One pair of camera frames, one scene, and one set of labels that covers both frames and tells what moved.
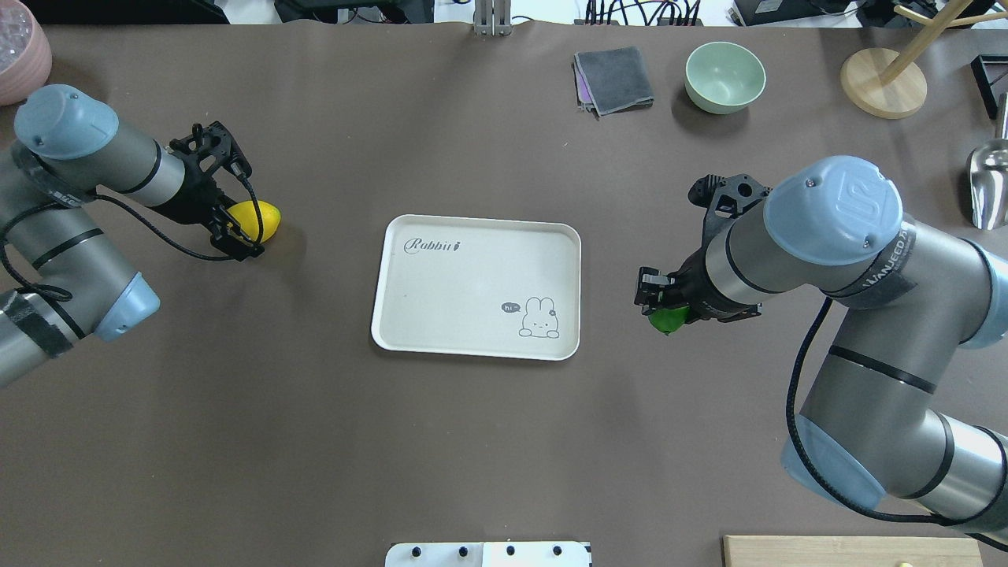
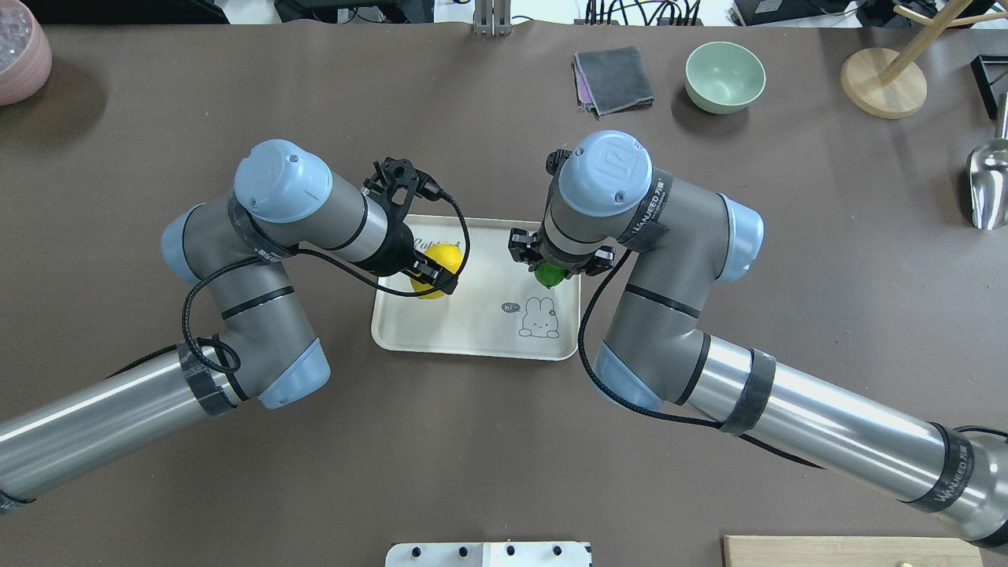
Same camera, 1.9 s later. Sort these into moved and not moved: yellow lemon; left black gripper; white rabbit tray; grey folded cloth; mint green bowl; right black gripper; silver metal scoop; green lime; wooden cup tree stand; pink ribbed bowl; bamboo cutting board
Moved: green lime; yellow lemon; right black gripper; left black gripper
Not moved: pink ribbed bowl; bamboo cutting board; grey folded cloth; mint green bowl; silver metal scoop; white rabbit tray; wooden cup tree stand
